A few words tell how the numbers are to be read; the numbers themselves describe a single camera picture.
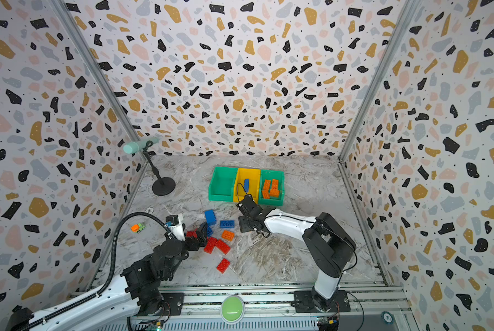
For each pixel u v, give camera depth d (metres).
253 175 1.12
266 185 1.09
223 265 0.81
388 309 0.74
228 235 0.90
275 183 1.09
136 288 0.54
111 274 0.51
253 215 0.70
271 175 1.06
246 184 1.10
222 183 1.03
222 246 0.86
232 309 0.72
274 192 1.05
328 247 0.47
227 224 0.93
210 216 0.98
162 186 1.06
